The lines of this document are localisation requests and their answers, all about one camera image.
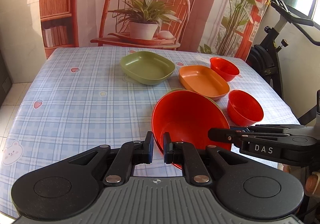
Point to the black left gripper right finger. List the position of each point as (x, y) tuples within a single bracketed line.
[(187, 156)]

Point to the green square plate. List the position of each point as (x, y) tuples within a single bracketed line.
[(147, 68)]

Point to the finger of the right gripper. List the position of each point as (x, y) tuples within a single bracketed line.
[(223, 137)]

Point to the green round plate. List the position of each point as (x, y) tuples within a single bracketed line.
[(180, 89)]

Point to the person's right hand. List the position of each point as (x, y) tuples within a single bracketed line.
[(310, 182)]

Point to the blue plaid tablecloth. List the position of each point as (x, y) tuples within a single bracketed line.
[(81, 99)]

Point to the printed room backdrop cloth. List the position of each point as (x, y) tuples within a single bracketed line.
[(222, 27)]

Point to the large red round bowl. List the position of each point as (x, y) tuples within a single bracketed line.
[(187, 116)]

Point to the small red bowl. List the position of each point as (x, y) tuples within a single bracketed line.
[(227, 70), (243, 109)]

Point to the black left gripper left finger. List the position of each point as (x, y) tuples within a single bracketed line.
[(127, 157)]

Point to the orange square plate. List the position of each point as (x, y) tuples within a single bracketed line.
[(204, 81)]

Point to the black exercise bike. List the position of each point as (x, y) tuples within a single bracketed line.
[(264, 58)]

